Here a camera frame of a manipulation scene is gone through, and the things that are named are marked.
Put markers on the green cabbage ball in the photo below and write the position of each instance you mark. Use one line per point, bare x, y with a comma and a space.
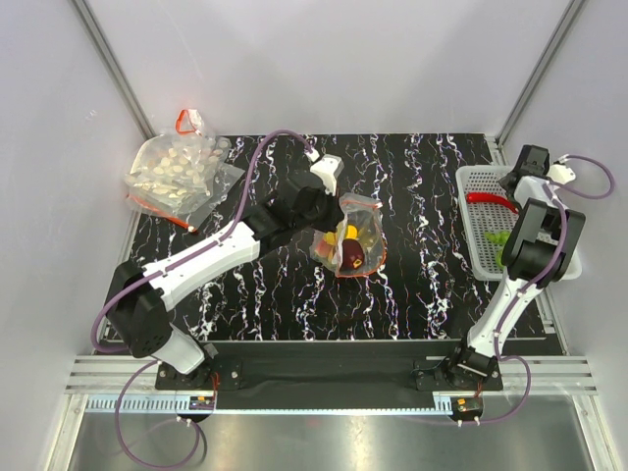
499, 261

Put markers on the orange bag loop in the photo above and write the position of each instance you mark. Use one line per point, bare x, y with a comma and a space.
189, 121

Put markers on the dark purple plum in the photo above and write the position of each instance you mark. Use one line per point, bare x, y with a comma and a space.
352, 255

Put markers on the red chili pepper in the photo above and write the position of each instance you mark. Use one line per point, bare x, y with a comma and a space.
489, 198

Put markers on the pile of spare bags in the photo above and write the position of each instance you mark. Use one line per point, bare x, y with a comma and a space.
181, 177

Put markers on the green grapes bunch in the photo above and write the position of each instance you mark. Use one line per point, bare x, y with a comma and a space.
498, 238

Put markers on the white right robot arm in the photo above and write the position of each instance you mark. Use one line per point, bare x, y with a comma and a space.
538, 252

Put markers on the clear orange-zip bag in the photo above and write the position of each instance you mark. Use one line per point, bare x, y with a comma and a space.
365, 214

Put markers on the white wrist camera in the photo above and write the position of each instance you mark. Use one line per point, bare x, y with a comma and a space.
559, 172
327, 167

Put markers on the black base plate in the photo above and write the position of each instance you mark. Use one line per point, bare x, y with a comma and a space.
424, 365

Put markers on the yellow orange mango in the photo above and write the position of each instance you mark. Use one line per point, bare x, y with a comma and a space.
351, 232

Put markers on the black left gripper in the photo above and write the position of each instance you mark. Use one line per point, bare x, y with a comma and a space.
335, 213

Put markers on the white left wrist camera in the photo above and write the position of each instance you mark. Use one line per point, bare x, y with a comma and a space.
327, 167

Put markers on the watermelon slice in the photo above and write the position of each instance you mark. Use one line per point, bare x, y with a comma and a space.
325, 251

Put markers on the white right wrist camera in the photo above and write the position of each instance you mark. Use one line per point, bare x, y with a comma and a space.
559, 172

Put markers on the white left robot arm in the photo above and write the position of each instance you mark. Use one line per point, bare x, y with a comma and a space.
141, 298

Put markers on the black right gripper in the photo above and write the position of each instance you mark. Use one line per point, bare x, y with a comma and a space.
501, 183

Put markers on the yellow starfruit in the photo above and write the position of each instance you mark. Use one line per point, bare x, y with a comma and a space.
330, 238

